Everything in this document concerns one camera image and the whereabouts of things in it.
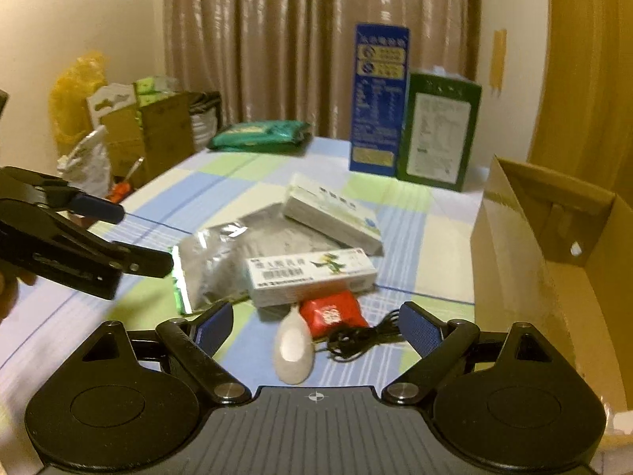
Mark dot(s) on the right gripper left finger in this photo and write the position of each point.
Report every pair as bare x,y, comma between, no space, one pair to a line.
193,345

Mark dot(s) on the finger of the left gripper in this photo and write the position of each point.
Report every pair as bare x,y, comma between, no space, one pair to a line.
54,193
143,259

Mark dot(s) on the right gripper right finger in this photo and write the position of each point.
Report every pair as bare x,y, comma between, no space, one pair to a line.
442,346

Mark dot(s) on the silver foil pouch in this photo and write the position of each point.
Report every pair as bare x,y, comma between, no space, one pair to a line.
210,264

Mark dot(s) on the white plastic bottle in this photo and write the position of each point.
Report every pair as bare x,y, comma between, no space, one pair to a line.
294,353

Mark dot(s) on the white ointment box green print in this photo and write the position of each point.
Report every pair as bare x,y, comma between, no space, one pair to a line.
293,278

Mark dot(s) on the red sachet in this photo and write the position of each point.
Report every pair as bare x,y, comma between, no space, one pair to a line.
328,314

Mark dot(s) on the long white medicine box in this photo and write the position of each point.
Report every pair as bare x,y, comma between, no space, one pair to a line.
336,216

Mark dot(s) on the person's hand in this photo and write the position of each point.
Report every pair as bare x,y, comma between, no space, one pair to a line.
9,289

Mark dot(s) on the checkered tablecloth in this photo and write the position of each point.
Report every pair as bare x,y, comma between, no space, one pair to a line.
426,237

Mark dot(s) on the yellow plastic bag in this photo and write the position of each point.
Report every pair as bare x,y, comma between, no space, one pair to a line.
68,110

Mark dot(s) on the floor cardboard box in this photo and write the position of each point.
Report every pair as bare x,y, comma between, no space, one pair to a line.
153,124

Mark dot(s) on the brown cardboard box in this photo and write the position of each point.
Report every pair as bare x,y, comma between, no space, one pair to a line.
556,251

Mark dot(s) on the green wet wipes pack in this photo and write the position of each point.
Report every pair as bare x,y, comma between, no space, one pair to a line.
271,136

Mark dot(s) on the tall green carton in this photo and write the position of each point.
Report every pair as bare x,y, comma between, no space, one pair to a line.
442,112

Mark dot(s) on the beige curtain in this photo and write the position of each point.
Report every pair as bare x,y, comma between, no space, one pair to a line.
294,59

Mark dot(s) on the tall blue carton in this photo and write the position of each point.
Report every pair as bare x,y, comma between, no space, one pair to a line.
379,97

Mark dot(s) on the orange handled tool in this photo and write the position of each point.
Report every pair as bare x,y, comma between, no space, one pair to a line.
123,188

